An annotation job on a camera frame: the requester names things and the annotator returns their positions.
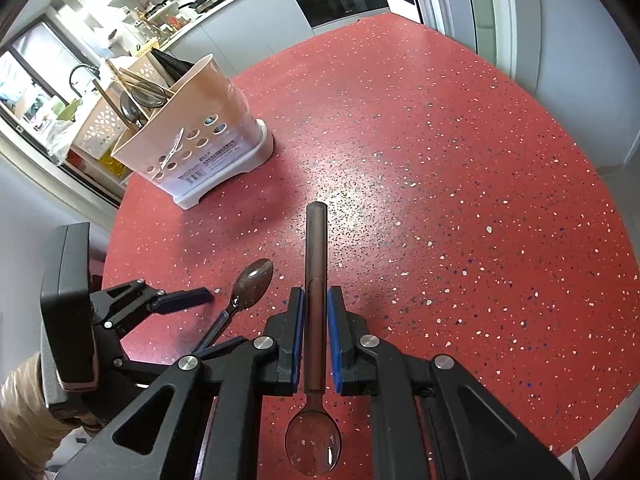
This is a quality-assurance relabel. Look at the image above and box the large dark plastic spoon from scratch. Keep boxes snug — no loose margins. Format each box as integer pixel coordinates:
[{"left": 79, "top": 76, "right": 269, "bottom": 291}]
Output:
[{"left": 284, "top": 201, "right": 344, "bottom": 477}]

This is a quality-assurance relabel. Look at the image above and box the group of countertop jars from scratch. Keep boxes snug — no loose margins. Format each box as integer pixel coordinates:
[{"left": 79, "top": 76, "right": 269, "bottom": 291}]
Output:
[{"left": 120, "top": 0, "right": 191, "bottom": 41}]

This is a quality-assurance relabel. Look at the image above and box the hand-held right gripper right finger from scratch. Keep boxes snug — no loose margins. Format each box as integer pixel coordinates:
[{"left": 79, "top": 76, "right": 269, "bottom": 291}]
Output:
[{"left": 327, "top": 286, "right": 575, "bottom": 480}]

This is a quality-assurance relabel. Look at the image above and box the kitchen faucet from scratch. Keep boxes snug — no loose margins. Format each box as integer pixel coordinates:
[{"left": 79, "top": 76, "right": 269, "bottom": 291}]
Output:
[{"left": 67, "top": 64, "right": 101, "bottom": 98}]

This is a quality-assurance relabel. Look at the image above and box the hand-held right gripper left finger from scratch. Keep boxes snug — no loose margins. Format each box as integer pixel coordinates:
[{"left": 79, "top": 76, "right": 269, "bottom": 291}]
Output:
[{"left": 57, "top": 287, "right": 306, "bottom": 480}]

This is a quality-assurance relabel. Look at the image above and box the clear plastic bag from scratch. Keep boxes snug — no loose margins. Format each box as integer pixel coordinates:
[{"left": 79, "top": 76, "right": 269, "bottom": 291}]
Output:
[{"left": 47, "top": 120, "right": 81, "bottom": 166}]

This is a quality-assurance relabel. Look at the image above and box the beige perforated shelf rack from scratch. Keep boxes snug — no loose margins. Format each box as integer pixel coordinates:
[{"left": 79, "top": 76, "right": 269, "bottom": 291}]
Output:
[{"left": 72, "top": 42, "right": 156, "bottom": 161}]

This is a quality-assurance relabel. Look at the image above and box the thin bamboo chopstick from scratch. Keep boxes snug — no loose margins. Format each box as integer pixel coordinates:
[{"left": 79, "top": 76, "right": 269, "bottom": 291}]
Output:
[{"left": 94, "top": 81, "right": 136, "bottom": 131}]

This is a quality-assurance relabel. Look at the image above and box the plain wooden chopstick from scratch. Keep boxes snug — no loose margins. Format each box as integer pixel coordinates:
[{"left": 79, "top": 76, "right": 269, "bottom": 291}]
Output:
[{"left": 105, "top": 59, "right": 173, "bottom": 101}]

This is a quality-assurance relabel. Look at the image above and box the person's left forearm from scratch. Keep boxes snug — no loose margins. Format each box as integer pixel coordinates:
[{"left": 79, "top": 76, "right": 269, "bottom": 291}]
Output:
[{"left": 0, "top": 352, "right": 93, "bottom": 466}]

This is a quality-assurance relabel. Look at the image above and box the yellow packet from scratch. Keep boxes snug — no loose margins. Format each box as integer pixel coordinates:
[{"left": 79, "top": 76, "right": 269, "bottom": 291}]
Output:
[{"left": 97, "top": 150, "right": 131, "bottom": 178}]

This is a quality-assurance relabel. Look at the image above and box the grey kitchen cabinet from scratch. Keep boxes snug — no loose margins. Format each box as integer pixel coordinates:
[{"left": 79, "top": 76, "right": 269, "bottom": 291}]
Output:
[{"left": 165, "top": 0, "right": 316, "bottom": 81}]

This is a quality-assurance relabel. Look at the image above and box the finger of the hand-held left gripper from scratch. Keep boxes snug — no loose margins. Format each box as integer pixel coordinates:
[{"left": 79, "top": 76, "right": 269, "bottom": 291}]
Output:
[
  {"left": 116, "top": 338, "right": 251, "bottom": 386},
  {"left": 92, "top": 279, "right": 216, "bottom": 331}
]

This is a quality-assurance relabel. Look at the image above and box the small dark plastic spoon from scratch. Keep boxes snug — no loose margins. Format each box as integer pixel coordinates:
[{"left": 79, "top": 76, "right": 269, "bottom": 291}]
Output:
[{"left": 191, "top": 258, "right": 275, "bottom": 356}]

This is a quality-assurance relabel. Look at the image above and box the black bag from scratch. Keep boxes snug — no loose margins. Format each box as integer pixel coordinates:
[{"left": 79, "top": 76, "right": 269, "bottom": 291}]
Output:
[{"left": 150, "top": 49, "right": 195, "bottom": 86}]

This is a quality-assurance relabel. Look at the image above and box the white perforated utensil holder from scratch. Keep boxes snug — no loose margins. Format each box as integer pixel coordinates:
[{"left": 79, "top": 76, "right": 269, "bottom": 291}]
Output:
[{"left": 110, "top": 53, "right": 275, "bottom": 211}]

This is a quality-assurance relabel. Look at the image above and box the black frying pan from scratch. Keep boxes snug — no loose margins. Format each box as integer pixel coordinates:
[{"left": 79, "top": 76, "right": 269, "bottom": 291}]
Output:
[{"left": 177, "top": 0, "right": 228, "bottom": 13}]

